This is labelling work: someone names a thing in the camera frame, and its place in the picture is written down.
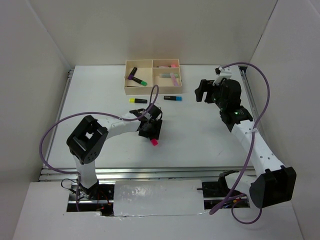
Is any black pink-capped highlighter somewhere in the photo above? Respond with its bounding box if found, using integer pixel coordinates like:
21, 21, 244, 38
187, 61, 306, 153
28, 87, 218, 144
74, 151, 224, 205
150, 138, 159, 146

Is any pastel purple translucent highlighter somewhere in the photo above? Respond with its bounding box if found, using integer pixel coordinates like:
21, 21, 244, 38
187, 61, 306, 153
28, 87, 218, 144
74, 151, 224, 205
169, 72, 180, 87

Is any black blue-capped highlighter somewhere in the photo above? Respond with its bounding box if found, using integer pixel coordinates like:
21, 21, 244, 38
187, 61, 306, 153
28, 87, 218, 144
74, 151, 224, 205
163, 95, 182, 102

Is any pastel green translucent highlighter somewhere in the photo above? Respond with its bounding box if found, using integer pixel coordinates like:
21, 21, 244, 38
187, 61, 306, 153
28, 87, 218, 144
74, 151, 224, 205
159, 73, 180, 78

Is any black green-capped highlighter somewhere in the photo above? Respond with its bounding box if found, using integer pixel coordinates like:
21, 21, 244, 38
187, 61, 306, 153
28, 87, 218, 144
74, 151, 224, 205
131, 76, 148, 87

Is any black purple-capped highlighter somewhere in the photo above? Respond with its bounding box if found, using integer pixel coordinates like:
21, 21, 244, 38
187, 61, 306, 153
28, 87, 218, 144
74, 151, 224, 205
127, 67, 138, 80

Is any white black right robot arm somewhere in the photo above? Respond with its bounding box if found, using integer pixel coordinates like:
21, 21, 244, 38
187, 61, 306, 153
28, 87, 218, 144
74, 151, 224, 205
195, 78, 297, 209

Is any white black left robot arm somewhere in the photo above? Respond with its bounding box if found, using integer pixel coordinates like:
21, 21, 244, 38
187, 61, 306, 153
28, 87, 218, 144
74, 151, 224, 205
66, 105, 163, 200

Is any black yellow-capped highlighter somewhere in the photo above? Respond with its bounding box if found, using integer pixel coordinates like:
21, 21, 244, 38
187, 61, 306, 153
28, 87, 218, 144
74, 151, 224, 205
129, 98, 148, 104

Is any pastel pink translucent highlighter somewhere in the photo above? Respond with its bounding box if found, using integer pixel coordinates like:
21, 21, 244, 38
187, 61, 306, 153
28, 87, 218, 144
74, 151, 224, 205
156, 64, 177, 68

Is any wooden compartment tray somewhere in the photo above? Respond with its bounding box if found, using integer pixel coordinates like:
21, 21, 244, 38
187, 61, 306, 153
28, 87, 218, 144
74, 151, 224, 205
124, 59, 183, 95

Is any white front cover panel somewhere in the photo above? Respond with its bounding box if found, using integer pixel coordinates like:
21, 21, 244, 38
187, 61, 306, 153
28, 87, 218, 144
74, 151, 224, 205
113, 179, 205, 217

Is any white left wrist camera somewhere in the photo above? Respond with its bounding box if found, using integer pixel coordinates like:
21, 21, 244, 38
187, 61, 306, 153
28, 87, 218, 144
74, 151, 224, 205
141, 111, 152, 121

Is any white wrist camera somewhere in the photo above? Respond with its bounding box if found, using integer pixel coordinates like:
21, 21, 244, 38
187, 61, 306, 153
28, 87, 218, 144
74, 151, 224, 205
213, 66, 232, 85
141, 111, 152, 121

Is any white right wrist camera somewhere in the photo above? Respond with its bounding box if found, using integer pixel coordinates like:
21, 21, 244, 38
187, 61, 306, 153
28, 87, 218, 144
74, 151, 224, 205
213, 66, 232, 85

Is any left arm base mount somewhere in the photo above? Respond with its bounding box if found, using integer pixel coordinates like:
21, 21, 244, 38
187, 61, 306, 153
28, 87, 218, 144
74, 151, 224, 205
60, 178, 115, 203

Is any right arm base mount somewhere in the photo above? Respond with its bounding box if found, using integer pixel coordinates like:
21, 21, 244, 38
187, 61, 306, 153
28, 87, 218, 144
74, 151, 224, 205
196, 170, 240, 198

